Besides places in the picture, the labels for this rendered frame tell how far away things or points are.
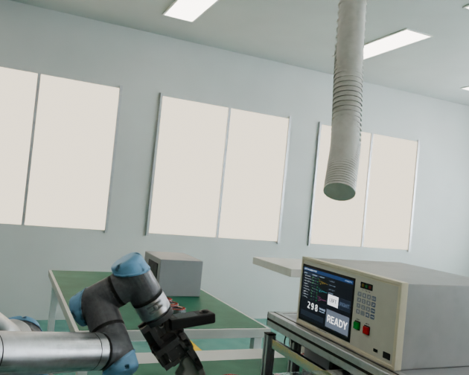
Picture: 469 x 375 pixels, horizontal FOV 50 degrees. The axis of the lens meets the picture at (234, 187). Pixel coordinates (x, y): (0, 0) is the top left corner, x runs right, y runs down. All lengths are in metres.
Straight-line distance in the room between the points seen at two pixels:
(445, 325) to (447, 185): 7.07
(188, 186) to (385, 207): 3.00
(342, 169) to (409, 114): 5.37
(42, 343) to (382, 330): 0.77
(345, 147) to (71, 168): 3.71
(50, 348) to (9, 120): 4.86
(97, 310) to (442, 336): 0.82
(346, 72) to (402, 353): 1.88
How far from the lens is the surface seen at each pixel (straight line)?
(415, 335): 1.31
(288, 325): 1.61
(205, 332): 2.89
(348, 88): 2.83
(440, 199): 8.29
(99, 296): 1.18
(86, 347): 1.06
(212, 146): 6.18
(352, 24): 2.98
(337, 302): 1.45
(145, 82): 6.02
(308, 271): 1.57
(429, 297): 1.32
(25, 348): 0.97
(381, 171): 7.51
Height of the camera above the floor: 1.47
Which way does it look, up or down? 1 degrees up
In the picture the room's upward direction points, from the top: 6 degrees clockwise
